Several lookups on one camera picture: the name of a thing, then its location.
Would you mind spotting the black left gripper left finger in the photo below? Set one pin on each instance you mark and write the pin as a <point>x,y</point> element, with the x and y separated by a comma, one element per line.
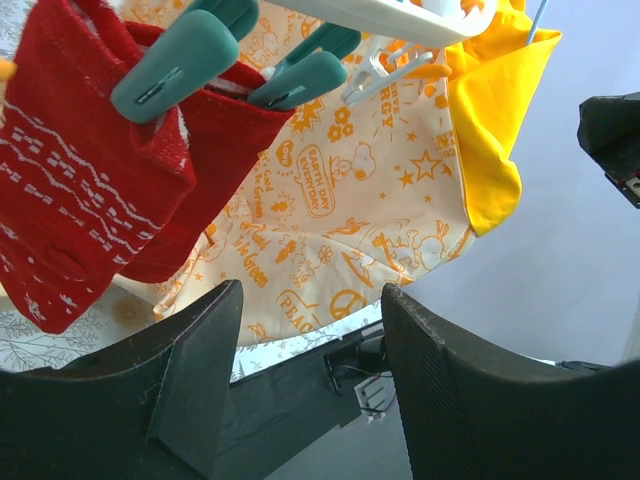
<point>147,407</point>

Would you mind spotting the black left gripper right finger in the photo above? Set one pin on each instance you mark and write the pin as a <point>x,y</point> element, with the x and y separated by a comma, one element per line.
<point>471,409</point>

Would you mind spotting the red christmas sock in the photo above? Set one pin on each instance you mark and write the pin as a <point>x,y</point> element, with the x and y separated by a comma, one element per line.
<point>83,190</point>
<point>226,135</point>

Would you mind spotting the white clip sock hanger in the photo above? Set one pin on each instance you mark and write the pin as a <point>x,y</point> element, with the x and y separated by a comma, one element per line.
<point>364,44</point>

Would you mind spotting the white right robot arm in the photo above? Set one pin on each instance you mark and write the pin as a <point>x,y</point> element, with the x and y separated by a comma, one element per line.
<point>608,133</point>

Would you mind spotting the white orange patterned cloth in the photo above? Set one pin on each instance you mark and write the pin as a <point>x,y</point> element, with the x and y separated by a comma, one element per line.
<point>420,224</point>

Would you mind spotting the yellow garment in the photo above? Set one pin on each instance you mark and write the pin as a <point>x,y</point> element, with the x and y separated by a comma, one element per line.
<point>494,78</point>

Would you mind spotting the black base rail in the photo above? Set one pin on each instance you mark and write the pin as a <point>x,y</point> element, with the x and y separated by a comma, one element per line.
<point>271,416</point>

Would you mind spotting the blue wire hanger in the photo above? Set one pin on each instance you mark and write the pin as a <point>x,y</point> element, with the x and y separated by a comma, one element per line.
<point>536,21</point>

